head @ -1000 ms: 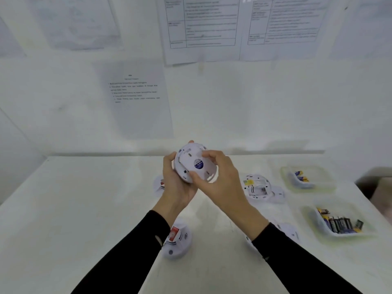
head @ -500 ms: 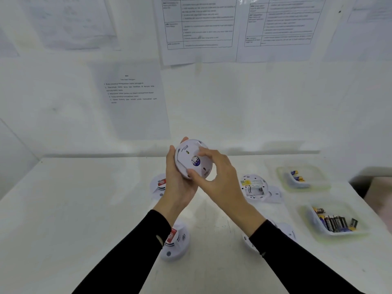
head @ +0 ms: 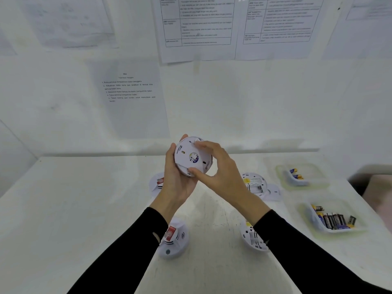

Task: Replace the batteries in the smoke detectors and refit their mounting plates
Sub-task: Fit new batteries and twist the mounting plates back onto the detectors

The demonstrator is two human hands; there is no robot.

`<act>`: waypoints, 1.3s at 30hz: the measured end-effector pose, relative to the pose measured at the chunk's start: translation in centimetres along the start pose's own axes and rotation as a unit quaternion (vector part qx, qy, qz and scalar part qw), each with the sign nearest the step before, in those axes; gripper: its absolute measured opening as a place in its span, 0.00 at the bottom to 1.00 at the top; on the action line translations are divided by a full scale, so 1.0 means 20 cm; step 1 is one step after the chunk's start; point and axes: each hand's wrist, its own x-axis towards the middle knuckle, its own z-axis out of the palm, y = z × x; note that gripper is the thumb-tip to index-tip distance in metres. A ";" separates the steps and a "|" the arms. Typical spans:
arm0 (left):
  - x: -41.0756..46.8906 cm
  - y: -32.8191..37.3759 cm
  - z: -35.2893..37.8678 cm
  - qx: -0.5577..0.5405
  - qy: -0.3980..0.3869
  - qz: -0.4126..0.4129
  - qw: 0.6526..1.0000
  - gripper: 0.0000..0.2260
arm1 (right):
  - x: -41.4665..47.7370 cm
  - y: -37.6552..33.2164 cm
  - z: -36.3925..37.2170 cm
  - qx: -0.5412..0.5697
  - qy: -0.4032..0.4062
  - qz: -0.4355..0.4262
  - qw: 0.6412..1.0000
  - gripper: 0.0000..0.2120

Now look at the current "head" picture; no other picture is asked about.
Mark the person's right hand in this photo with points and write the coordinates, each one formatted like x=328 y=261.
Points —
x=228 y=177

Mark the person's left hand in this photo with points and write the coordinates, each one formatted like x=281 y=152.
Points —
x=173 y=186

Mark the person's right thumb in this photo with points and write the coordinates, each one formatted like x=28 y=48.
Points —
x=198 y=173

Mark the person's left thumb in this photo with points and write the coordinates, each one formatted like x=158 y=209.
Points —
x=169 y=157

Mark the white round smoke detector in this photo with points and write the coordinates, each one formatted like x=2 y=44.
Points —
x=190 y=157

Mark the person's left forearm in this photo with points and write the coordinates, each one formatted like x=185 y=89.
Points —
x=128 y=251

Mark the person's right forearm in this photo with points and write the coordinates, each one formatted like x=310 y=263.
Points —
x=294 y=254

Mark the smoke detector with red label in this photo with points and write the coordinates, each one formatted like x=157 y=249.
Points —
x=174 y=240
x=156 y=183

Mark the open white smoke detector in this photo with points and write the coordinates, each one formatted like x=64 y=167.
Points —
x=251 y=240
x=255 y=182

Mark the white instruction paper sheet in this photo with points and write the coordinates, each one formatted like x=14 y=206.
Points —
x=131 y=101

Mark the white smoke detector cover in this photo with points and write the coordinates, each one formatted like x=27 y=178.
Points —
x=273 y=193

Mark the blue and yellow battery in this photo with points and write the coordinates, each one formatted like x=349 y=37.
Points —
x=298 y=177
x=294 y=171

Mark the clear plastic tray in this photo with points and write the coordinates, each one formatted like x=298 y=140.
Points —
x=312 y=177
x=306 y=211

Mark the printed table paper sheet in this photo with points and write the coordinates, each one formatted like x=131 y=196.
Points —
x=196 y=30
x=278 y=24

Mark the pile of black batteries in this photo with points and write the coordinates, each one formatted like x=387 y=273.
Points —
x=333 y=219

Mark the faint printed paper sheet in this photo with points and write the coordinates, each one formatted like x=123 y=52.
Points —
x=70 y=21
x=367 y=7

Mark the pink fabric item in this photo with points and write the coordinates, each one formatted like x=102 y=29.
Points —
x=379 y=192

